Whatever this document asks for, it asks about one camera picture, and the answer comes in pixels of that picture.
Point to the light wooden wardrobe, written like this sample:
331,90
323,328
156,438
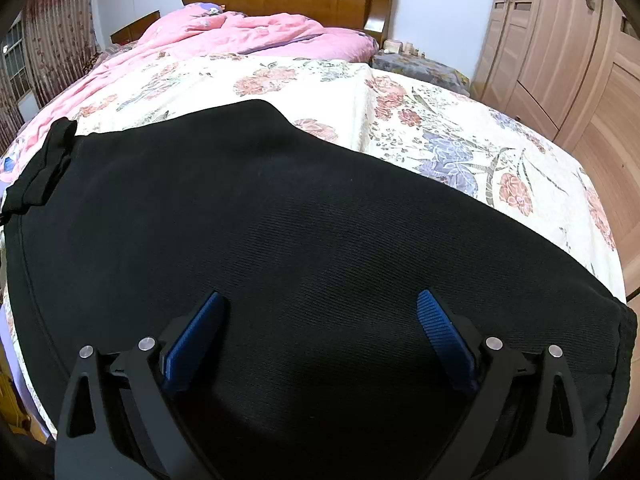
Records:
550,35

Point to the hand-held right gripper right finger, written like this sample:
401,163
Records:
445,340

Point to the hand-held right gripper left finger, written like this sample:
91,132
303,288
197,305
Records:
197,340

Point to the dark wooden nightstand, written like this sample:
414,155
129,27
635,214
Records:
132,30

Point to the black pants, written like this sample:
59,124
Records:
300,235

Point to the red patterned curtain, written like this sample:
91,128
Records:
9,115
60,25

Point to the barred window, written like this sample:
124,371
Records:
14,60

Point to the cluster of small bottles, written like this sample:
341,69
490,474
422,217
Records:
392,46

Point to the floral bedsheet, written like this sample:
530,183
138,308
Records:
400,110

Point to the pink quilt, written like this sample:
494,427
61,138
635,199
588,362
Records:
225,35

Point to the cloth-covered nightstand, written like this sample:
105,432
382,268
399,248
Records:
425,70

